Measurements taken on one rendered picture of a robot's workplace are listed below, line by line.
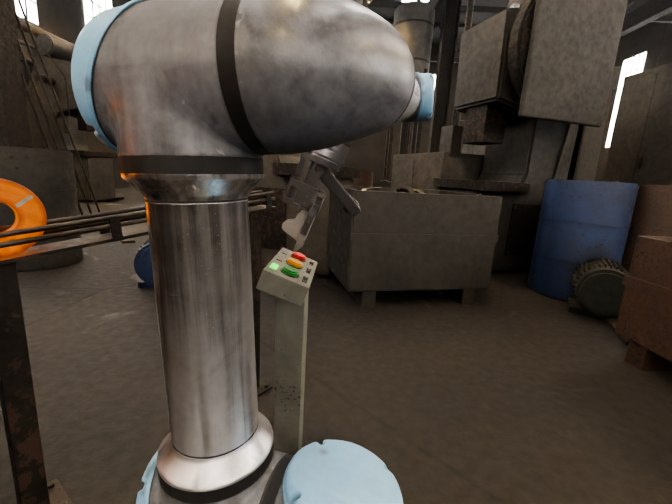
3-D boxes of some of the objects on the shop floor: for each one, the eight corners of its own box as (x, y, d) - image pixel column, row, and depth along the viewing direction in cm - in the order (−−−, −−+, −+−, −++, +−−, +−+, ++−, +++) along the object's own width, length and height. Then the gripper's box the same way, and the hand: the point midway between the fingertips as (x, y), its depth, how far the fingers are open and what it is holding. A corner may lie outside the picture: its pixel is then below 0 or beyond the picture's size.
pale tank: (379, 211, 849) (397, -2, 751) (376, 207, 938) (391, 17, 840) (417, 213, 847) (440, 1, 749) (410, 209, 936) (430, 19, 839)
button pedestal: (248, 501, 91) (250, 268, 77) (269, 434, 114) (272, 246, 101) (311, 505, 91) (323, 273, 77) (318, 437, 114) (328, 250, 101)
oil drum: (-37, 269, 256) (-60, 140, 236) (34, 251, 314) (20, 146, 294) (44, 274, 255) (28, 145, 235) (100, 256, 313) (91, 151, 293)
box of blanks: (345, 309, 223) (353, 184, 206) (320, 272, 301) (325, 179, 285) (488, 304, 247) (506, 192, 230) (430, 271, 326) (440, 186, 309)
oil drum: (550, 303, 258) (575, 177, 239) (513, 279, 316) (530, 177, 297) (633, 308, 257) (665, 183, 237) (580, 283, 315) (602, 181, 295)
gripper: (306, 151, 80) (272, 236, 85) (301, 148, 72) (264, 243, 76) (340, 166, 81) (305, 250, 85) (340, 166, 72) (301, 259, 77)
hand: (299, 247), depth 81 cm, fingers closed
